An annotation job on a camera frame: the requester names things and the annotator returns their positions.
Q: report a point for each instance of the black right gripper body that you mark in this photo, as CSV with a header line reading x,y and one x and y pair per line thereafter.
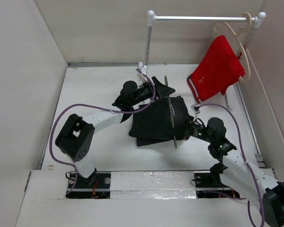
x,y
199,131

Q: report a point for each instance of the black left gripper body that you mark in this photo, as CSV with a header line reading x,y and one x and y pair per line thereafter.
x,y
144,92

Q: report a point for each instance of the black trousers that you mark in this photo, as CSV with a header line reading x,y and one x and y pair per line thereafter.
x,y
153,125

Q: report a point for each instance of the grey trouser hanger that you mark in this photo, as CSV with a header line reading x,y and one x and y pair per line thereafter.
x,y
171,113

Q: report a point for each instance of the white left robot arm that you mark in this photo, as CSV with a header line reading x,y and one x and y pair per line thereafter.
x,y
76,135

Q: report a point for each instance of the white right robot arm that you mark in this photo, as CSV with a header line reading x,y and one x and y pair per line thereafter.
x,y
263,191

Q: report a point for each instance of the beige wooden hanger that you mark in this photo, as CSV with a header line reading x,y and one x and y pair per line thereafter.
x,y
236,36

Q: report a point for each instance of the red shorts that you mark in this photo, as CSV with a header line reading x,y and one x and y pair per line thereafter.
x,y
219,69

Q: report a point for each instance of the white metal clothes rack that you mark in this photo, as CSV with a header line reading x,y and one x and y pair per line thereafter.
x,y
234,22

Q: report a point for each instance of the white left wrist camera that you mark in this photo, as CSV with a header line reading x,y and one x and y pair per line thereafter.
x,y
142,73

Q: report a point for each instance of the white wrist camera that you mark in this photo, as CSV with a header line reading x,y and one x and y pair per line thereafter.
x,y
196,109
142,73

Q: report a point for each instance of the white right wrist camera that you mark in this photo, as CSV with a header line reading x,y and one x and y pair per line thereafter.
x,y
196,109

